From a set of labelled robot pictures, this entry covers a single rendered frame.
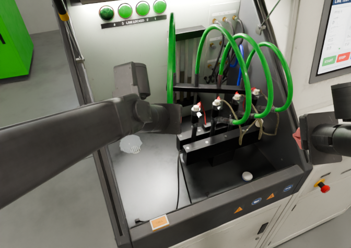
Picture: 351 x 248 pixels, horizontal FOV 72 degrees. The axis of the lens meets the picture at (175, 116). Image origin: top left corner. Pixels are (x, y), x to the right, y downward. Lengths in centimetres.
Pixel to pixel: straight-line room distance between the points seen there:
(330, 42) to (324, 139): 63
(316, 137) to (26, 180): 47
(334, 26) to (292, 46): 18
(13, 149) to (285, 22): 87
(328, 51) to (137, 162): 86
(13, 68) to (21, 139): 318
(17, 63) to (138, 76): 295
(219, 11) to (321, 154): 67
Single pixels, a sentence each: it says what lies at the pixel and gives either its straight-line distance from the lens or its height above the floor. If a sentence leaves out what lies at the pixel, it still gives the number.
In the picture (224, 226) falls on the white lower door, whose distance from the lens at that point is 99.
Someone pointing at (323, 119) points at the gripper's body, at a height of 133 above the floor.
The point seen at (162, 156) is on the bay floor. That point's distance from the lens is 106.
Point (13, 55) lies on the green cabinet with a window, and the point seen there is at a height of 35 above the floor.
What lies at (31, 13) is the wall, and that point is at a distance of 464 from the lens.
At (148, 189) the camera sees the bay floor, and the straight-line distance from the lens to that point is 97.
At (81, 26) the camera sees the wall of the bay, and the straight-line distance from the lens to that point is 88.
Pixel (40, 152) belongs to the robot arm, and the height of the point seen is 150.
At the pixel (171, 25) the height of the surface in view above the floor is 143.
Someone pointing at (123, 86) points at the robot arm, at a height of 141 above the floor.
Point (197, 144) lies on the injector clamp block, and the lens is 90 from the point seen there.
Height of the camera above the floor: 166
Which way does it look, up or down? 42 degrees down
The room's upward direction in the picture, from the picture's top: straight up
